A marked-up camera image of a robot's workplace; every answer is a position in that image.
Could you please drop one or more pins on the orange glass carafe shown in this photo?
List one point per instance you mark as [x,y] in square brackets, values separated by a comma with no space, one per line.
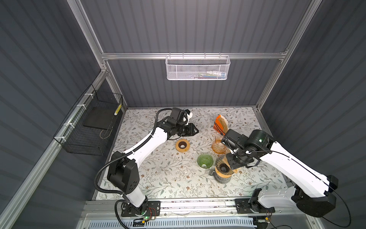
[218,147]

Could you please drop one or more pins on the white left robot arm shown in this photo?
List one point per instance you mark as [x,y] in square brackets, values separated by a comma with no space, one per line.
[123,173]

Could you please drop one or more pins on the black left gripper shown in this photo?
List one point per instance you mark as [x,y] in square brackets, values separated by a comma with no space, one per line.
[190,130]

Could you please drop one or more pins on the orange coffee filter box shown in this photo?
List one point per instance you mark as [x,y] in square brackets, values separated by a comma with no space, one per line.
[221,125]

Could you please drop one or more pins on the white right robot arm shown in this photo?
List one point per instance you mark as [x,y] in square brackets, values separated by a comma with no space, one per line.
[312,192]

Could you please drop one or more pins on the white wire mesh basket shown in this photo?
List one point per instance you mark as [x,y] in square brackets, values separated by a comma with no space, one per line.
[197,68]

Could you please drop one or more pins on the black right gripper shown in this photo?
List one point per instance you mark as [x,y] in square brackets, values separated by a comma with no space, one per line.
[231,164]

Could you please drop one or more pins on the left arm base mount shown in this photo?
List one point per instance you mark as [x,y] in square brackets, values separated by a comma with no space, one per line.
[148,208]

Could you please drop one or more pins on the grey glass carafe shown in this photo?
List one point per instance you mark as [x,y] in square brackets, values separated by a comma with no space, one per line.
[221,178]

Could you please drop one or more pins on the floral table mat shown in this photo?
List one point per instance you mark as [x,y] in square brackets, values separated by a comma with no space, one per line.
[168,173]

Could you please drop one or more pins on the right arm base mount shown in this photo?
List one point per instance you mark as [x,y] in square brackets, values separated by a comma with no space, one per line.
[246,206]

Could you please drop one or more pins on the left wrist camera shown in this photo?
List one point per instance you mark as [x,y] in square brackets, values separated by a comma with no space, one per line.
[187,116]

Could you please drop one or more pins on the grey glass dripper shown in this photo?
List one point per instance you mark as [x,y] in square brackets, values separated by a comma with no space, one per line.
[221,166]

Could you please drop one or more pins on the white ribbed front panel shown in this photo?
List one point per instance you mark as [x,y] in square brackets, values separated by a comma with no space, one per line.
[194,223]

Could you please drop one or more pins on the black wire basket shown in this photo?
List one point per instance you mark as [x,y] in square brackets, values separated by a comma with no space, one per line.
[92,123]

